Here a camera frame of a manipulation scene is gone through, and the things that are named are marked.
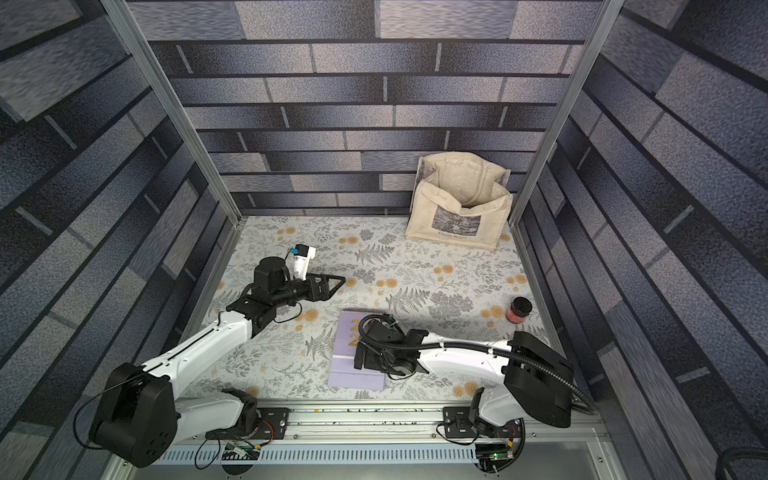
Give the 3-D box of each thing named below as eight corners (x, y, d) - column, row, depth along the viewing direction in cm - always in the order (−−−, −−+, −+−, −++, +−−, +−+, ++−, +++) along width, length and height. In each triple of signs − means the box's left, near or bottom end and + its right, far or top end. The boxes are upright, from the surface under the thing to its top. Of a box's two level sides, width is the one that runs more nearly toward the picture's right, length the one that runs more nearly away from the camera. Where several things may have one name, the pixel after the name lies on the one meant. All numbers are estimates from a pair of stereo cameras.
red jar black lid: (506, 324, 93) (515, 312, 87) (502, 309, 97) (510, 296, 90) (524, 324, 93) (534, 312, 87) (519, 309, 97) (528, 296, 90)
